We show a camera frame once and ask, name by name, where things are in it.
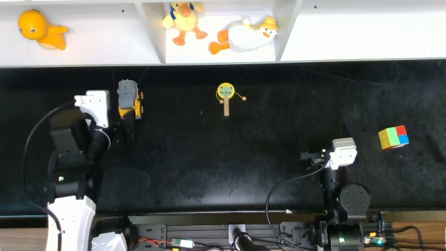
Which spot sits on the grey and yellow toy truck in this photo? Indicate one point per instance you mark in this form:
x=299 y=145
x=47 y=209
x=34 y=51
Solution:
x=128 y=97

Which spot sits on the yellow rattle drum toy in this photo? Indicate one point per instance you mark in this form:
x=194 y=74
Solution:
x=226 y=91

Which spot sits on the white plush duck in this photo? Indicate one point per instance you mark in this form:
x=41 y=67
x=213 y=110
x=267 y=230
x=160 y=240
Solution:
x=245 y=36

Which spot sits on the orange rubber duck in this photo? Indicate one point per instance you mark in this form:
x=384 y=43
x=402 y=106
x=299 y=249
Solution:
x=33 y=26

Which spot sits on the many-coloured puzzle cube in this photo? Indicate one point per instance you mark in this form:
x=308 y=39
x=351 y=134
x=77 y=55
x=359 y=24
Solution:
x=392 y=137

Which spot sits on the white shelf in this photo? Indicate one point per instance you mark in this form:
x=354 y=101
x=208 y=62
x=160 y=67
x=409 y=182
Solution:
x=104 y=38

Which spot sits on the mounting rail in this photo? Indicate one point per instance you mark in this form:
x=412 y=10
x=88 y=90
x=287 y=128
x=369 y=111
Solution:
x=216 y=237

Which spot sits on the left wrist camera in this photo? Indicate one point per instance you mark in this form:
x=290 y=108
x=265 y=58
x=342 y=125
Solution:
x=94 y=106

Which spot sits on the yellow plush duck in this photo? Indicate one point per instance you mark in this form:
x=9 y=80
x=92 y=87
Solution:
x=184 y=21

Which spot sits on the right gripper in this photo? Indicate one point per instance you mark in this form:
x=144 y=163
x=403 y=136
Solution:
x=315 y=157

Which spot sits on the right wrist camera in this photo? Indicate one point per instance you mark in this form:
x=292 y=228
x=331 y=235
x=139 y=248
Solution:
x=343 y=153

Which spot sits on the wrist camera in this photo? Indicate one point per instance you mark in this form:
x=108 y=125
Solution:
x=343 y=153
x=94 y=106

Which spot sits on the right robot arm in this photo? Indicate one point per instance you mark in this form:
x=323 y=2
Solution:
x=354 y=200

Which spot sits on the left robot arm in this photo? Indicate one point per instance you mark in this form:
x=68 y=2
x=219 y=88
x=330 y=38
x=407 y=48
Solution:
x=69 y=216

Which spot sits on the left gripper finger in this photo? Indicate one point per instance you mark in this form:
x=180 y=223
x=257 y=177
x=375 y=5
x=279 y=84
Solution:
x=129 y=130

